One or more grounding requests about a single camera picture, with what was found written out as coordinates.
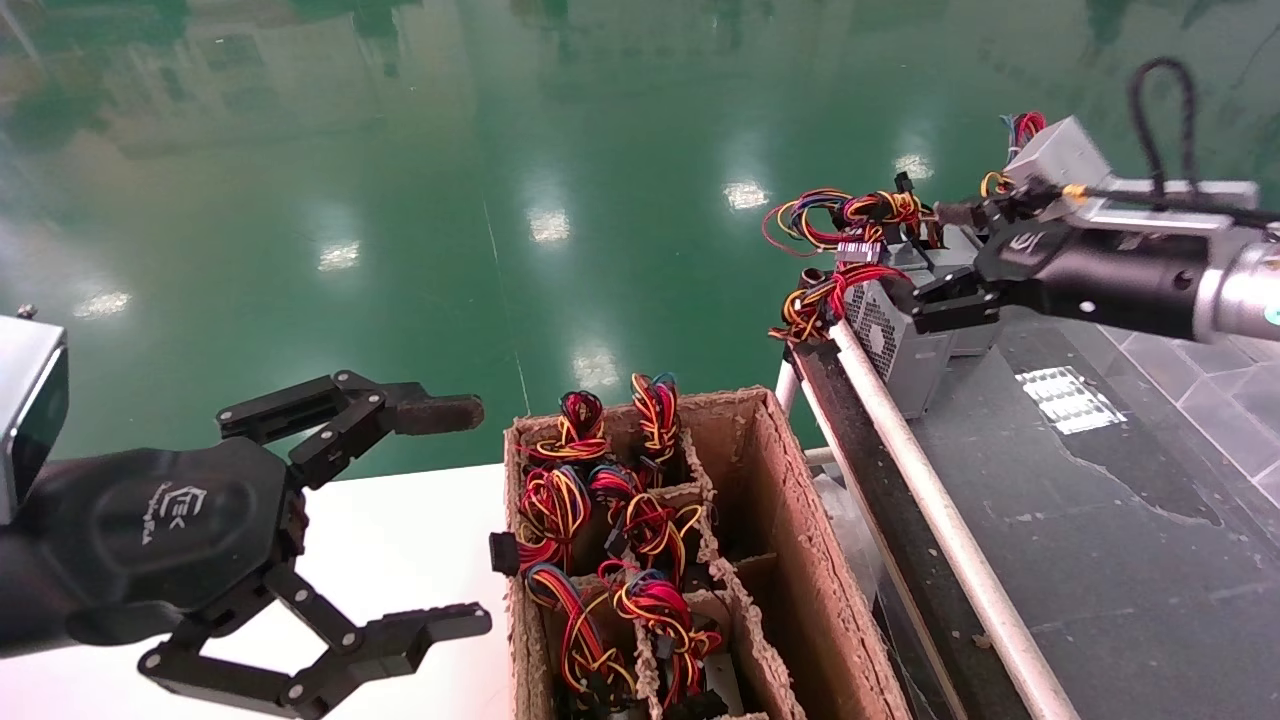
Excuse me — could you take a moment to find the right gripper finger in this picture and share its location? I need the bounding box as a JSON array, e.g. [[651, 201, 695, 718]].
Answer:
[[908, 265, 1043, 336], [935, 185, 1091, 229]]

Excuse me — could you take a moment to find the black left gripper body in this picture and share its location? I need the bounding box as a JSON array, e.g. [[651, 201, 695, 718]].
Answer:
[[22, 440, 307, 613]]

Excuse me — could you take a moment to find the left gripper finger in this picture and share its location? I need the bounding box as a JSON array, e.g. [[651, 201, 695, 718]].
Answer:
[[217, 370, 487, 491], [137, 563, 494, 720]]

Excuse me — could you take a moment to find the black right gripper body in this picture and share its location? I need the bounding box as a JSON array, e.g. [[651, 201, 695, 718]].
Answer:
[[975, 222, 1221, 336]]

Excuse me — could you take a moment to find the clear plastic film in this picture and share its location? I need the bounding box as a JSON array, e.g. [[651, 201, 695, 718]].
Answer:
[[812, 472, 886, 601]]

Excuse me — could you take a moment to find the black conveyor belt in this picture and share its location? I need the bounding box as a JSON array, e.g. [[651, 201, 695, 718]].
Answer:
[[790, 300, 1280, 720]]

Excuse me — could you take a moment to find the brown cardboard divider box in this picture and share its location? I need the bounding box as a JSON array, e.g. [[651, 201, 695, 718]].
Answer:
[[503, 387, 913, 720]]

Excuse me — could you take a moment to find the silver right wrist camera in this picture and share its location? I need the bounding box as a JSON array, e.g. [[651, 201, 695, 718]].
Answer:
[[1005, 115, 1261, 226]]

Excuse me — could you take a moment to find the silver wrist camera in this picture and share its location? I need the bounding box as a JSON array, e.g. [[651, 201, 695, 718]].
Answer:
[[0, 305, 69, 523], [1005, 115, 1261, 226]]

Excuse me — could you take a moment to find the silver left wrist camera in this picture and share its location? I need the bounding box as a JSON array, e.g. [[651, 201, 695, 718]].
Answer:
[[0, 305, 69, 523]]

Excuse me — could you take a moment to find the white conveyor frame tube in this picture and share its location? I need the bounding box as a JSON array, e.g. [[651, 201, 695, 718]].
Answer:
[[775, 355, 836, 469]]

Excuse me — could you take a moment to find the black camera cable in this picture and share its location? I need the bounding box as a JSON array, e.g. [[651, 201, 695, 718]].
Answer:
[[1080, 57, 1280, 217]]

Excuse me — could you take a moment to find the white conveyor side rail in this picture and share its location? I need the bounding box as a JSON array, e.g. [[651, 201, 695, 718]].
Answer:
[[828, 318, 1081, 720]]

